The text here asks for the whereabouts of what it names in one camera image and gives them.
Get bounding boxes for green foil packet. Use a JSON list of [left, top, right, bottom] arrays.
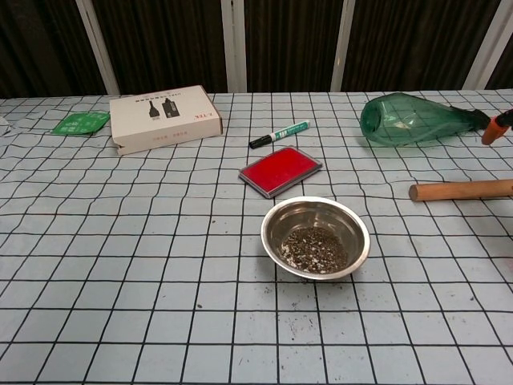
[[50, 111, 111, 137]]

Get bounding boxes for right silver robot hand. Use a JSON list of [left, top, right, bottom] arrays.
[[480, 107, 513, 146]]

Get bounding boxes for light blue checked tablecloth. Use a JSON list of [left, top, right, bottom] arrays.
[[0, 88, 513, 385]]

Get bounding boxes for round wooden stick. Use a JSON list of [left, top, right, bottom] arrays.
[[408, 179, 513, 201]]

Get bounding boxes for crushed nut pieces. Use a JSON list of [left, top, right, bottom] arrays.
[[280, 226, 350, 275]]

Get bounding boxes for stainless steel bowl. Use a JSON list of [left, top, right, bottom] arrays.
[[261, 196, 372, 281]]

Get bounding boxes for green plastic spray bottle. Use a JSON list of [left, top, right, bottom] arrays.
[[360, 91, 492, 148]]

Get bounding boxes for white metal frame post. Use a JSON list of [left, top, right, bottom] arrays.
[[460, 0, 513, 90], [221, 0, 248, 94], [75, 0, 122, 96], [329, 0, 357, 93]]

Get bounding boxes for green-white marker pen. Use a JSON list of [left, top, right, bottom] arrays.
[[248, 120, 312, 150]]

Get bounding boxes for white cardboard box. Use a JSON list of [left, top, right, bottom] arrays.
[[109, 84, 224, 156]]

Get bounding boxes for red ink pad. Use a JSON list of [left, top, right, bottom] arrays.
[[238, 146, 323, 200]]

